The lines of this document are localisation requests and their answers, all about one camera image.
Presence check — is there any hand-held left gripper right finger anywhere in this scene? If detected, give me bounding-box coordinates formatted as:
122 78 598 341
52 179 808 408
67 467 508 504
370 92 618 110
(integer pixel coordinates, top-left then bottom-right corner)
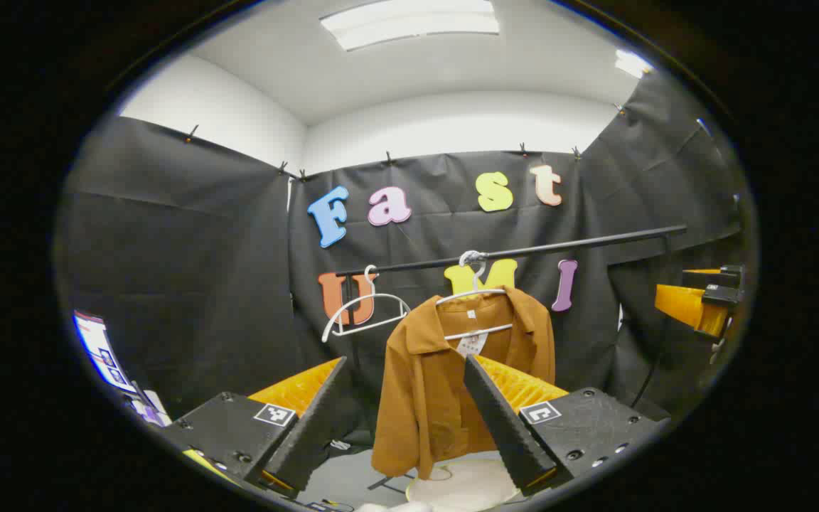
462 354 672 497

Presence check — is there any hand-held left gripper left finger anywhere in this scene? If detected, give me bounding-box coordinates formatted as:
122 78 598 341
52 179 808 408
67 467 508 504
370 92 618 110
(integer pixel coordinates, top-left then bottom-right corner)
161 356 350 498

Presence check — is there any white round laundry hamper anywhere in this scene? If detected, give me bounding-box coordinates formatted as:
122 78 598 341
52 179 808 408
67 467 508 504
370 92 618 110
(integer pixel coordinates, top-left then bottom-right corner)
355 455 524 512

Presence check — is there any brown jacket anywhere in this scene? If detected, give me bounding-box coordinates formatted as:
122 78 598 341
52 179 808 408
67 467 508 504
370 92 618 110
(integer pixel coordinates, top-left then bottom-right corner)
371 286 557 481

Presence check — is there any white plastic clothes hanger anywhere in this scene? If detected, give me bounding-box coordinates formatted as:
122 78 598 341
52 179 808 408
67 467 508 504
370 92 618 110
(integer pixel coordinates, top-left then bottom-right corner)
436 250 515 342
321 265 412 343

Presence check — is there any black clothes rack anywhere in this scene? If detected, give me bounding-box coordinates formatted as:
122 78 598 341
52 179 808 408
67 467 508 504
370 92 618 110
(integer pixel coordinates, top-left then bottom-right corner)
335 225 689 495

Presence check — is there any black backdrop cloth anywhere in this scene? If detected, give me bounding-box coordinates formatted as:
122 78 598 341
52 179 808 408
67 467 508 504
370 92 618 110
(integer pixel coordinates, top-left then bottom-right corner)
58 68 748 442

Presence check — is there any white printed poster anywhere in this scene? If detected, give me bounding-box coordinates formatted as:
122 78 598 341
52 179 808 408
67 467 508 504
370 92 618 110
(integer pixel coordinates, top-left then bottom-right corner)
72 311 170 427

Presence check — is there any small ceiling light panel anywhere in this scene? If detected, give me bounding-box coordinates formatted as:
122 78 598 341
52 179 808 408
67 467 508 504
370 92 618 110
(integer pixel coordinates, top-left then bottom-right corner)
614 48 655 79

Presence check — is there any row of black cloth clips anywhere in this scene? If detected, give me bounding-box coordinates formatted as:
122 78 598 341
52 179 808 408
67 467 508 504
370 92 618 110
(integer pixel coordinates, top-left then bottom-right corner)
183 102 627 182

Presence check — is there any large ceiling light panel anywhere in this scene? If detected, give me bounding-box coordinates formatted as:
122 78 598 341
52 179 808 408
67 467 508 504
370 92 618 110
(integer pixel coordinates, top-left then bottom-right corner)
319 0 501 52

